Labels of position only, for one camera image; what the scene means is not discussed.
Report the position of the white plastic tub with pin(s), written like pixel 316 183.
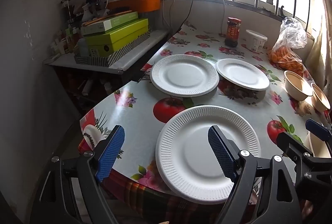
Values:
pixel 255 41

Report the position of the red plaid cloth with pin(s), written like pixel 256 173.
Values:
pixel 145 200

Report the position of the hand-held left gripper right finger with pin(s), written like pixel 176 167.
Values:
pixel 220 154

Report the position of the beige paper bowl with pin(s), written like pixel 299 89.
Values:
pixel 320 148
pixel 298 83
pixel 320 98

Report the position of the white foam plate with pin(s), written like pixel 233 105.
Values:
pixel 181 76
pixel 241 73
pixel 186 161

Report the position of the fruit and flower printed tablecloth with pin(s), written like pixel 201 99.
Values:
pixel 145 115

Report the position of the orange round tub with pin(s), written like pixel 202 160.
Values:
pixel 141 4

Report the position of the red label sauce jar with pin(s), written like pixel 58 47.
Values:
pixel 233 32

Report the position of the plastic bag of oranges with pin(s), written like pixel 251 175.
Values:
pixel 288 42

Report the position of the light green flat box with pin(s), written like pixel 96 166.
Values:
pixel 109 23

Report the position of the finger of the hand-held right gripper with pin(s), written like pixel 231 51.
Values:
pixel 290 143
pixel 317 130

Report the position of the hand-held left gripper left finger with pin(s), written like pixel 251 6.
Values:
pixel 110 154

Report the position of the group of small bottles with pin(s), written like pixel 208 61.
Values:
pixel 62 42

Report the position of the cream printed curtain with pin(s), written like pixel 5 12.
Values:
pixel 321 45

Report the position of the black metal hook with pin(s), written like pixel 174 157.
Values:
pixel 282 10

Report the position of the dark tall bottle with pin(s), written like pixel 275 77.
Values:
pixel 67 10

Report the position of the grey side table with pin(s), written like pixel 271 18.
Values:
pixel 145 45

